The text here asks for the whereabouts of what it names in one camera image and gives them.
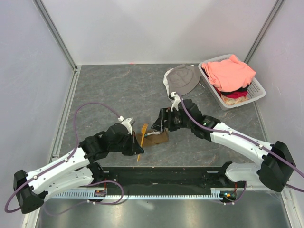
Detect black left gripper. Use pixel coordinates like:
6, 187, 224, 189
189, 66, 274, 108
109, 131, 143, 156

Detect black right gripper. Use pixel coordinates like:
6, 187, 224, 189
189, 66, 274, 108
151, 107, 193, 133

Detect brown cloth napkin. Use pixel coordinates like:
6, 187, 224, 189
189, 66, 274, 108
136, 130, 169, 148

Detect orange plastic fork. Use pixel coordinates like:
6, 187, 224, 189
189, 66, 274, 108
140, 123, 148, 147

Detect spoon with green handle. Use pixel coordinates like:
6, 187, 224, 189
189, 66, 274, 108
144, 131, 161, 137

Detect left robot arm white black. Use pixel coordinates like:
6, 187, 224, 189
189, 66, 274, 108
13, 123, 144, 214

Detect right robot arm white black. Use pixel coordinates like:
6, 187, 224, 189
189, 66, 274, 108
152, 99, 295, 192

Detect grey bucket hat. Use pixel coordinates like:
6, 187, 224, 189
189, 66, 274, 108
163, 65, 201, 96

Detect salmon pink folded garment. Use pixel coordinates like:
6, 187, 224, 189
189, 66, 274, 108
201, 55, 256, 92

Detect red and dark clothes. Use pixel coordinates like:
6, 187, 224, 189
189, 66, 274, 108
214, 85, 249, 106

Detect white plastic laundry basket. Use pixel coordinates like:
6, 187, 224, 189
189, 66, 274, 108
198, 54, 266, 111

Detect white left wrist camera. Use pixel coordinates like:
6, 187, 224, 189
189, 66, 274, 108
117, 116, 135, 134

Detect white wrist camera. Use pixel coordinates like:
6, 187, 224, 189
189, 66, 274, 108
168, 92, 181, 112
117, 116, 135, 134

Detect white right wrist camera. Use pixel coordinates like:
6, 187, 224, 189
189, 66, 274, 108
168, 92, 181, 112

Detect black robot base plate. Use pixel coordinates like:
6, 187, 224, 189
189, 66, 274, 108
101, 167, 231, 188

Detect grey slotted cable duct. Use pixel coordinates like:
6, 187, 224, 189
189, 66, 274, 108
52, 189, 236, 200

